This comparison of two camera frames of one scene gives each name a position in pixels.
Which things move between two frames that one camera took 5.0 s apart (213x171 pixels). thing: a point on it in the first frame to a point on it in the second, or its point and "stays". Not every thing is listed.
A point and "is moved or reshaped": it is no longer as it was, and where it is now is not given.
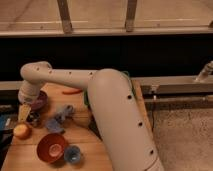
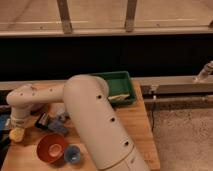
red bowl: x=51 y=147 stays
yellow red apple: x=21 y=131 is moved or reshaped
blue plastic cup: x=72 y=154 stays
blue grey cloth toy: x=56 y=125 stays
